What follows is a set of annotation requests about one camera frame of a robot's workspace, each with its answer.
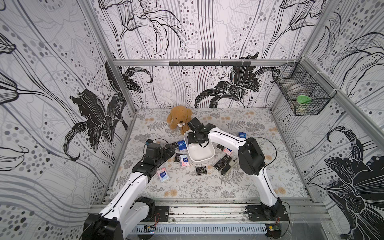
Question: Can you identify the pink Tempo tissue pack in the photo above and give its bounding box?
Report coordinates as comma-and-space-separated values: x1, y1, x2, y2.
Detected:
179, 155, 190, 168

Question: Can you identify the pink white Tempo pack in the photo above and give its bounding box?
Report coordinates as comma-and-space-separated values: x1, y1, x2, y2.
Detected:
223, 148, 233, 156

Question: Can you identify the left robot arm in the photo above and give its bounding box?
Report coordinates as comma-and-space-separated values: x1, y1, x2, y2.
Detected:
79, 140, 175, 240

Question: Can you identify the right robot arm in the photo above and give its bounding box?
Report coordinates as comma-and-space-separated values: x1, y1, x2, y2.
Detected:
188, 118, 282, 213

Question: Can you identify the white plastic storage box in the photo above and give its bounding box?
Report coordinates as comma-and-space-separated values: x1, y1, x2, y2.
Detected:
184, 131, 216, 163

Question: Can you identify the blue Tempo tissue pack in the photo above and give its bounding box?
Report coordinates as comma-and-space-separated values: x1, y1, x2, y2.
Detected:
177, 140, 187, 151

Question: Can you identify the black Face tissue pack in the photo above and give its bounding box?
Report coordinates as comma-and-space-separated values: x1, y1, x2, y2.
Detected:
170, 142, 179, 150

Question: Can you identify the white blue tissue pack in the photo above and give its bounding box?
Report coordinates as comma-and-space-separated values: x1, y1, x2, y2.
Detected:
157, 168, 170, 183

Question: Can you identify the brown teddy bear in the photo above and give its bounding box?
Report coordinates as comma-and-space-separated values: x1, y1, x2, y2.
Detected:
167, 106, 193, 135

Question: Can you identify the small black tissue pack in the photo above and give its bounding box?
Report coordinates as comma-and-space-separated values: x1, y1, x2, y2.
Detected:
216, 144, 225, 151

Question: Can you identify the black long tissue pack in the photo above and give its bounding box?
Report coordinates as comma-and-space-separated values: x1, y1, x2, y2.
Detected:
214, 155, 232, 171

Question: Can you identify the black square tissue pack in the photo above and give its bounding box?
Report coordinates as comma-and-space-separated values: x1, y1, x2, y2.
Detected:
196, 166, 208, 176

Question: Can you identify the grey black stapler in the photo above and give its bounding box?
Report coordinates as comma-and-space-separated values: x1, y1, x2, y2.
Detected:
221, 158, 239, 176

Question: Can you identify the green lidded cup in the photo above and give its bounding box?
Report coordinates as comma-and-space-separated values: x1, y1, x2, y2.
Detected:
296, 95, 312, 115

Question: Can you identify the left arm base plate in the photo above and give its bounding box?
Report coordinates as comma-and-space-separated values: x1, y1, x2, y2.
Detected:
141, 206, 170, 223

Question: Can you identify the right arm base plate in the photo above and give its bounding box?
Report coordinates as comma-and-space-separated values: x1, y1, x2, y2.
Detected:
245, 205, 290, 222

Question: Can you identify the white slotted cable duct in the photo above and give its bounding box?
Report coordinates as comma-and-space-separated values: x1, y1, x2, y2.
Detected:
130, 223, 267, 235

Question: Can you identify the black wire basket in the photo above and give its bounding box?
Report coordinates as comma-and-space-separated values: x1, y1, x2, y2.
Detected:
272, 63, 337, 116

